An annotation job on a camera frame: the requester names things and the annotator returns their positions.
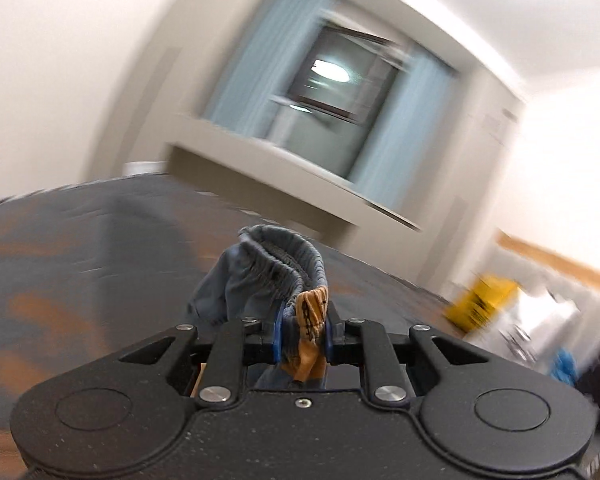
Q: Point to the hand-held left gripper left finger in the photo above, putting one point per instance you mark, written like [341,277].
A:
[278,335]

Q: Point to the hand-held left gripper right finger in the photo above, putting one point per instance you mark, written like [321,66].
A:
[331,342]

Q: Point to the blue pants with orange cars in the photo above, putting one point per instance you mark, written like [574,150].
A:
[250,285]

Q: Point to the yellow bag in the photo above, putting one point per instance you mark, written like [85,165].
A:
[480,302]

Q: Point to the beige window bench cabinet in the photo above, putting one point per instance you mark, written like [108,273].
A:
[280,175]

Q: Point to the white bag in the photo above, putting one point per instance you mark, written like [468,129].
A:
[535,325]

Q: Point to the grey quilted bed mattress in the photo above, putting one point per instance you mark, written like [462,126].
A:
[80,260]

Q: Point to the light blue curtain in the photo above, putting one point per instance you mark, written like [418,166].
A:
[405,130]
[260,50]

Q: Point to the blue cloth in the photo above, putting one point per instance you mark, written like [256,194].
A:
[564,366]

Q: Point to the wooden headboard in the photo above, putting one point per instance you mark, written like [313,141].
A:
[560,260]

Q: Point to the window with brown frame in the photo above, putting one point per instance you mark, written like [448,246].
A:
[340,75]

